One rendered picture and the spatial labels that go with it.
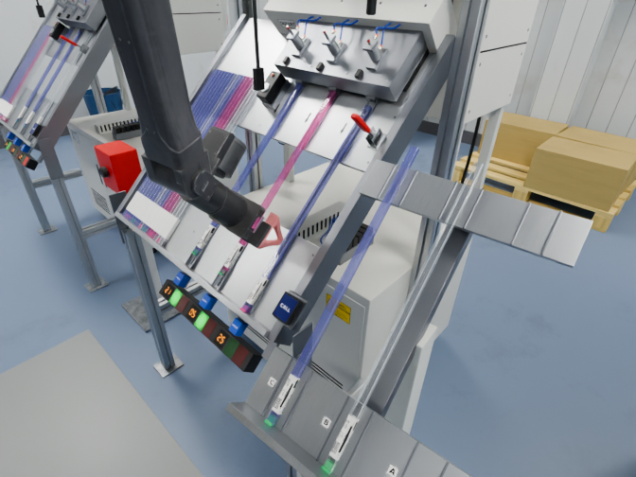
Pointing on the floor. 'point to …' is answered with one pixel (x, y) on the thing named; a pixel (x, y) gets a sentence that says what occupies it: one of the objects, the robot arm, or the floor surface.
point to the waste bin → (104, 99)
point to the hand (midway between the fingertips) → (262, 230)
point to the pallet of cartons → (560, 166)
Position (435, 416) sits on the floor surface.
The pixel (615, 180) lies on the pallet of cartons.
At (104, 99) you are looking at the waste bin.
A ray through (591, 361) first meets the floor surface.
